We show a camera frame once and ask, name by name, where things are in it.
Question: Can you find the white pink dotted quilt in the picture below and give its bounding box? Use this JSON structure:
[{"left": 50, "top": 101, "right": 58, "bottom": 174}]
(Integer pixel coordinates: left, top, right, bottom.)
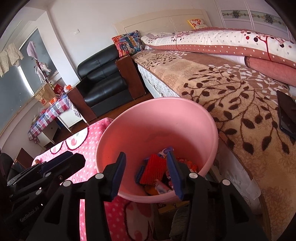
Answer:
[{"left": 141, "top": 28, "right": 295, "bottom": 68}]

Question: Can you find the black smartphone on bed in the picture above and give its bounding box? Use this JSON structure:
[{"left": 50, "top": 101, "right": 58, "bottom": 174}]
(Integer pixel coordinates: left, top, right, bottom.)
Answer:
[{"left": 276, "top": 90, "right": 296, "bottom": 140}]

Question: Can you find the bed with white mattress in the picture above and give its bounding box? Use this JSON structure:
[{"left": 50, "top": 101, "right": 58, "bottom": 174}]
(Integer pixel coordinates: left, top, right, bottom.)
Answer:
[{"left": 112, "top": 9, "right": 295, "bottom": 240}]

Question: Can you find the brown leaf pattern blanket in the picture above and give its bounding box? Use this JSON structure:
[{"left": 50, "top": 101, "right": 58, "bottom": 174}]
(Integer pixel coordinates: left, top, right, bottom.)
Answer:
[{"left": 133, "top": 50, "right": 295, "bottom": 240}]

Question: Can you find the black leather armchair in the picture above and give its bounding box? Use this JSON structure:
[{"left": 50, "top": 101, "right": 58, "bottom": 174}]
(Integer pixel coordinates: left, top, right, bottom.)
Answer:
[{"left": 67, "top": 44, "right": 147, "bottom": 123}]

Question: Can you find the red gift box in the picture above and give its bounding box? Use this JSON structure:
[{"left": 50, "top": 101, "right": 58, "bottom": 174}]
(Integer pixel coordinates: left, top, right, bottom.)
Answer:
[{"left": 54, "top": 84, "right": 64, "bottom": 95}]

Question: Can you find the white wardrobe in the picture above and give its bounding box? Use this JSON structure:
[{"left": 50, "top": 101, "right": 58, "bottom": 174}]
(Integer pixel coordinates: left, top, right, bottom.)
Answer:
[{"left": 214, "top": 0, "right": 295, "bottom": 42}]

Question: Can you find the red foam fruit net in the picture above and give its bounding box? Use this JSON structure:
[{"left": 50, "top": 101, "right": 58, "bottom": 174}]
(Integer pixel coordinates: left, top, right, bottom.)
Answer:
[{"left": 139, "top": 154, "right": 167, "bottom": 185}]

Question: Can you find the blue foam fruit net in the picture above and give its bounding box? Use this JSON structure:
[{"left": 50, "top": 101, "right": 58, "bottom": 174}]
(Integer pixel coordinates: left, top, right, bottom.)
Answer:
[{"left": 135, "top": 165, "right": 145, "bottom": 184}]

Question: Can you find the coat stand with clothes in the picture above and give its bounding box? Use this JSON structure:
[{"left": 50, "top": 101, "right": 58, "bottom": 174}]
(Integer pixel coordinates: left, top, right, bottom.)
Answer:
[{"left": 27, "top": 41, "right": 51, "bottom": 84}]

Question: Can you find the plaid tablecloth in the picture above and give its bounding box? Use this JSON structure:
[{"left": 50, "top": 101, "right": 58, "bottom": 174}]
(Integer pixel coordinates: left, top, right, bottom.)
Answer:
[{"left": 28, "top": 94, "right": 70, "bottom": 143}]

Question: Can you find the colourful patterned cushion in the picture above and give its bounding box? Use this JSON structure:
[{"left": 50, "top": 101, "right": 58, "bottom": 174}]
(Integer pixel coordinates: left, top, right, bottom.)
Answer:
[{"left": 112, "top": 30, "right": 144, "bottom": 58}]

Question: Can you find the purple cloth pouch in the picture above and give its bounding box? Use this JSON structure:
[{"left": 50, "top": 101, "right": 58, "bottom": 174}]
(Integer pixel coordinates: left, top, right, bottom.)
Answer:
[{"left": 158, "top": 147, "right": 174, "bottom": 159}]

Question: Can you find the white low table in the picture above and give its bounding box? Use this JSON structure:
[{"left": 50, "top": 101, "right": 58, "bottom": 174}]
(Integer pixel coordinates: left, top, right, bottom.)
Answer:
[{"left": 37, "top": 109, "right": 87, "bottom": 149}]

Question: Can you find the red printed plastic wrapper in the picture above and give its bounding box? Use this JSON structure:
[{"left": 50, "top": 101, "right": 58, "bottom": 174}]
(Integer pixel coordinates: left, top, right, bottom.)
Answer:
[{"left": 177, "top": 158, "right": 199, "bottom": 173}]

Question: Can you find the hanging white garment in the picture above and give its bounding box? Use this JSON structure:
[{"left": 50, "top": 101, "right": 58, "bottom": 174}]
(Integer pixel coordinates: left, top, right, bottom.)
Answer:
[{"left": 0, "top": 43, "right": 23, "bottom": 77}]

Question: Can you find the brown paper shopping bag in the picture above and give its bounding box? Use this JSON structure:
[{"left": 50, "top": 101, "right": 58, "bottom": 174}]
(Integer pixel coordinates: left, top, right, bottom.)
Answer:
[{"left": 34, "top": 83, "right": 56, "bottom": 108}]

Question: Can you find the pink plastic trash bucket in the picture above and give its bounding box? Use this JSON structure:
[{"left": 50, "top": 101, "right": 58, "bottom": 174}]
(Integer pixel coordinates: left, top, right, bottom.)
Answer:
[{"left": 96, "top": 97, "right": 219, "bottom": 203}]

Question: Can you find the pink polka dot blanket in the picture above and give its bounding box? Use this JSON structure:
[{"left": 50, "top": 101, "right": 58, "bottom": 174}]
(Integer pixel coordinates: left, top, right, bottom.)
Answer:
[{"left": 29, "top": 118, "right": 154, "bottom": 240}]

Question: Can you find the yellow red small pillow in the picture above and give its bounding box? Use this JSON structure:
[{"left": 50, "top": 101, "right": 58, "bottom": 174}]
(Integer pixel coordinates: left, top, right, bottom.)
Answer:
[{"left": 187, "top": 19, "right": 208, "bottom": 30}]

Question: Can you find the white orange plastic bag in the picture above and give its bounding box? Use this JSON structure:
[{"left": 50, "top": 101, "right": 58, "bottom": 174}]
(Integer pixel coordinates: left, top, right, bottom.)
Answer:
[{"left": 144, "top": 179, "right": 172, "bottom": 196}]

